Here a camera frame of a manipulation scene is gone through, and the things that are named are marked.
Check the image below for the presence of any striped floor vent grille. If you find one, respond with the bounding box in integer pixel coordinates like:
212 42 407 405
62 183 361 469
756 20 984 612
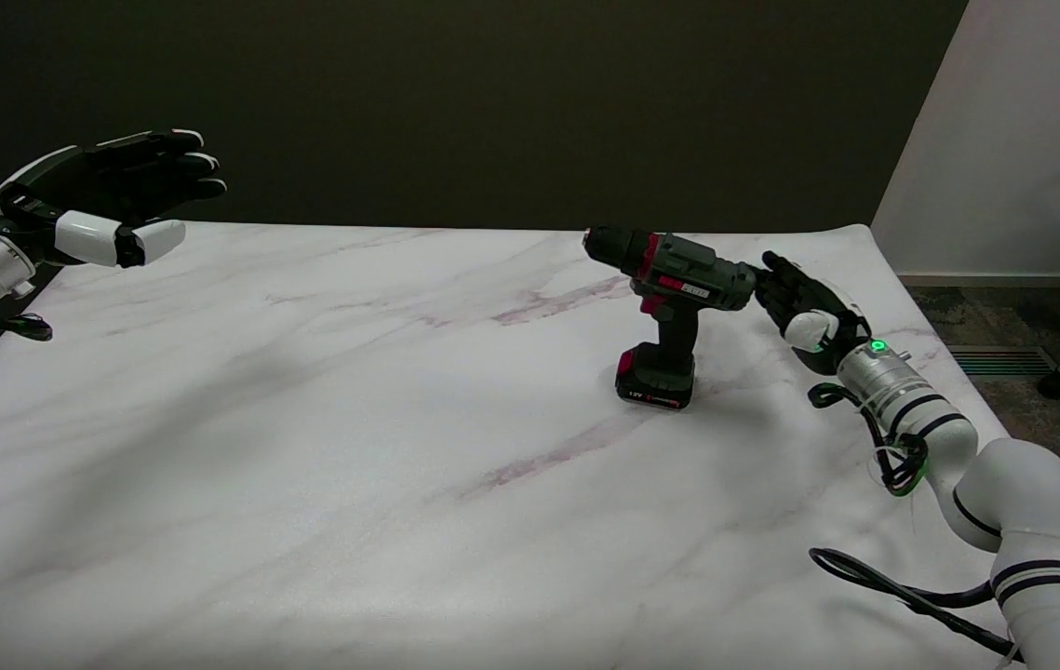
948 346 1060 377

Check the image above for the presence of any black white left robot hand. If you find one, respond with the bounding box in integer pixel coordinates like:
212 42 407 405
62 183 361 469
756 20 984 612
0 128 228 269

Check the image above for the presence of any long black arm cable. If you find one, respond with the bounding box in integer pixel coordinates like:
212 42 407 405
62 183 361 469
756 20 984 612
809 547 1026 663

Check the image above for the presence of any black green wrist cable loop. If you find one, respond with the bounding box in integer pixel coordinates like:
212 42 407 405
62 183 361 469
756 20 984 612
809 382 930 498

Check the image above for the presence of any green red power screwdriver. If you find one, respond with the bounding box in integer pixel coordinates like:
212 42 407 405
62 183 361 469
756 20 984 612
583 225 759 411

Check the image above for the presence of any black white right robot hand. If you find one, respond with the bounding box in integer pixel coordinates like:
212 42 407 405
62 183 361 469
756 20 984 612
753 251 873 376

